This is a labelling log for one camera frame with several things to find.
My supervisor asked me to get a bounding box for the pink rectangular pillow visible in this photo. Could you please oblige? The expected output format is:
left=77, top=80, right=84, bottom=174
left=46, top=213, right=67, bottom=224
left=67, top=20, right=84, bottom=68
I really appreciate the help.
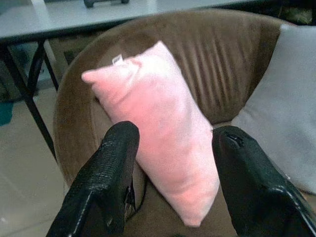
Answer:
left=80, top=40, right=221, bottom=228

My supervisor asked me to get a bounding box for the white table with black legs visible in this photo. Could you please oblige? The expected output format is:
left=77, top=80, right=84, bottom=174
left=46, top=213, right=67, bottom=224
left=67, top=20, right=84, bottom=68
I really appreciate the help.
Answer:
left=0, top=0, right=279, bottom=162

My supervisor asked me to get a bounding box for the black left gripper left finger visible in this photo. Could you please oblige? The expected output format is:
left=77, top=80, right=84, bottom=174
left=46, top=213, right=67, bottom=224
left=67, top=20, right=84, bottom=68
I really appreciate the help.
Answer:
left=45, top=120, right=140, bottom=237

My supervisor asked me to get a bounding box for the black desktop device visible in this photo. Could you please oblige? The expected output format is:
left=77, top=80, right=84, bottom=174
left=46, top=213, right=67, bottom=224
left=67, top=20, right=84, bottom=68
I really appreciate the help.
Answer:
left=83, top=0, right=130, bottom=7

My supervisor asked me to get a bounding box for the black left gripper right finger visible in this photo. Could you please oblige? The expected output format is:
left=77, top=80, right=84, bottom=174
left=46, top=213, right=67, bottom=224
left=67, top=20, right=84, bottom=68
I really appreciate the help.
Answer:
left=211, top=125, right=316, bottom=237

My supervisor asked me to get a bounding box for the teal plastic container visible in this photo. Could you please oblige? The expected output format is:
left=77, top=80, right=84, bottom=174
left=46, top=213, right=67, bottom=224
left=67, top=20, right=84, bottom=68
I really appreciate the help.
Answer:
left=0, top=102, right=14, bottom=126

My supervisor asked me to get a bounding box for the grey square pillow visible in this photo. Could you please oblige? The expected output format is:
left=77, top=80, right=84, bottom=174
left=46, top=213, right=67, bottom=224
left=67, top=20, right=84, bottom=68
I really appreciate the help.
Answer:
left=232, top=23, right=316, bottom=196

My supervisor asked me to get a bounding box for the brown round velvet sofa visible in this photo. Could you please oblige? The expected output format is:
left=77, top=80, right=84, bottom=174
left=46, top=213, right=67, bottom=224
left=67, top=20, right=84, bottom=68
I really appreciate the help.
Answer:
left=53, top=8, right=297, bottom=237

